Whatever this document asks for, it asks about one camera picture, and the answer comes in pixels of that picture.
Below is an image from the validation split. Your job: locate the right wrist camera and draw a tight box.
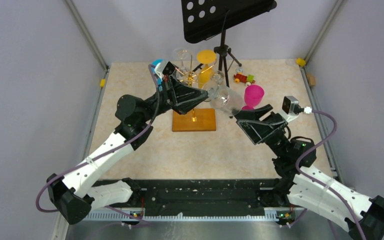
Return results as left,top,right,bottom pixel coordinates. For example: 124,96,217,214
280,95,313,123

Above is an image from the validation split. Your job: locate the pink plastic wine glass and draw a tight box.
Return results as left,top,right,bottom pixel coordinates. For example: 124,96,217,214
242,84,265,110

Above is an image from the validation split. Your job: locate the clear wine glass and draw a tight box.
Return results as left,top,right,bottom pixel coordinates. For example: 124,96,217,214
210,70,225,86
203,81,246,117
172,47,192,84

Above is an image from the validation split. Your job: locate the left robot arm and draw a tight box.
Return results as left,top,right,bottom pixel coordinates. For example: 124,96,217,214
47,79,208,225

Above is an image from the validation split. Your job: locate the colourful toy train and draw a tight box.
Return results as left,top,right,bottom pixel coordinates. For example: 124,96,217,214
233,73,256,86

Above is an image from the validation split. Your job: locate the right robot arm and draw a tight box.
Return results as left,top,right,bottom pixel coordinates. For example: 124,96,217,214
235,105,384,240

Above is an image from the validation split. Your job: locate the yellow left edge clip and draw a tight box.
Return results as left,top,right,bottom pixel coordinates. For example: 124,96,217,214
99,78,106,88

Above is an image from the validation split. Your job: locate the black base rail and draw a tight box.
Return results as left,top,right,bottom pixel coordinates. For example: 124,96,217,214
110,178,294,221

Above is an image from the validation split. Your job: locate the clear back wine glass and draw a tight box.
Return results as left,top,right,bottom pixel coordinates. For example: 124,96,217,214
172,47,192,84

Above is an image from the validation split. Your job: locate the clear front wine glass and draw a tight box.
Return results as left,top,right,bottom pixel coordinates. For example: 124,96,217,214
203,81,246,117

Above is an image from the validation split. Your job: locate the yellow plastic wine glass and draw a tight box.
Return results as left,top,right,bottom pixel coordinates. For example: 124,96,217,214
196,49,217,89

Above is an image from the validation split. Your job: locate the black music stand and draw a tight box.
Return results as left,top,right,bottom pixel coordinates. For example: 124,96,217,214
180,0,277,87

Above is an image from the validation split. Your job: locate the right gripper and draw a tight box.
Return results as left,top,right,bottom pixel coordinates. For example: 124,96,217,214
230,104,289,158

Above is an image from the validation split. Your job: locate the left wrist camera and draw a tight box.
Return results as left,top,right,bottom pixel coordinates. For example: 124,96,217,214
162,60,176,79

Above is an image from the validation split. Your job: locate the gold wine glass rack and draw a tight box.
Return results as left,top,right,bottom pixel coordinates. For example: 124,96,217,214
172,63,217,132

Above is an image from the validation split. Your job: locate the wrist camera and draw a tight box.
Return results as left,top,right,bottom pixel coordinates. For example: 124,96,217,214
280,95,313,123
162,60,176,79

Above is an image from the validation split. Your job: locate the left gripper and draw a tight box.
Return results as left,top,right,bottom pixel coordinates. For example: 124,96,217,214
139,74,209,123

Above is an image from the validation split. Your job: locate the blue plastic wine glass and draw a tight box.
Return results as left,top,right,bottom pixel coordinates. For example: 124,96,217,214
152,59,167,91

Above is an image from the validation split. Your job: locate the yellow corner clip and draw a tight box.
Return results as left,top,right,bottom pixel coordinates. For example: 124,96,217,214
295,57,307,67

